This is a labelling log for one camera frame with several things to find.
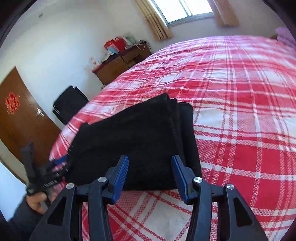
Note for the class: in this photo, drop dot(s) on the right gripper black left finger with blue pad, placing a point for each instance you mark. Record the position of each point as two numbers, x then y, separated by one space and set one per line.
63 219

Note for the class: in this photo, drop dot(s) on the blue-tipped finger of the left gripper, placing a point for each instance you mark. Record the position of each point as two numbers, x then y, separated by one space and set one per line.
60 160

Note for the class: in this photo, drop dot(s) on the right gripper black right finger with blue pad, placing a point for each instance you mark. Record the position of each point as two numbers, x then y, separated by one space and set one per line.
236 221

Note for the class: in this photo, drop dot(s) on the black pants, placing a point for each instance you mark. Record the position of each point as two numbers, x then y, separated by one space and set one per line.
148 133

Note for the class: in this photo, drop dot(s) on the dark sleeved left forearm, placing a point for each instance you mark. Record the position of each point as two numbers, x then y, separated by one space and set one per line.
22 224

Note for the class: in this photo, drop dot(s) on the person's left hand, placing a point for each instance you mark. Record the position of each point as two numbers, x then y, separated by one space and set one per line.
34 201

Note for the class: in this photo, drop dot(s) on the brown wooden door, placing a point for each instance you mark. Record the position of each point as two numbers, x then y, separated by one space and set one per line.
22 122

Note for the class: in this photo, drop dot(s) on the black bag on floor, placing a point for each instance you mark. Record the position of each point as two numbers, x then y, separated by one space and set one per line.
70 101

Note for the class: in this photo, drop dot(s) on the brown wooden desk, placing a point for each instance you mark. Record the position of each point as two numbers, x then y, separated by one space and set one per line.
117 64

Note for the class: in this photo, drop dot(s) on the red white plaid bedsheet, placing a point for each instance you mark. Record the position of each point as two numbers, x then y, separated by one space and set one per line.
242 90

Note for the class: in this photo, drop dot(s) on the red gift bag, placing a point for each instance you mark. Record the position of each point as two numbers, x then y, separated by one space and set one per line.
118 44

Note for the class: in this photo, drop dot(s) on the left beige curtain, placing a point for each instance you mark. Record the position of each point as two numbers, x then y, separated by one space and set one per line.
153 20

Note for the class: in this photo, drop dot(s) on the beige curtain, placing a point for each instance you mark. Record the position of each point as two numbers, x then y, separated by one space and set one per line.
153 20
224 13

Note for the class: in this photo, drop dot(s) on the pink folded blanket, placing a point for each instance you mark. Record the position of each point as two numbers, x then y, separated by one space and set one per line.
284 36

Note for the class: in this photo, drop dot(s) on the right beige curtain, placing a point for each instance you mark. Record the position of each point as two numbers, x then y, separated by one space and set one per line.
224 13

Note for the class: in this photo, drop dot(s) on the window with grey frame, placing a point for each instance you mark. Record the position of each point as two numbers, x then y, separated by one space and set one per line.
175 12

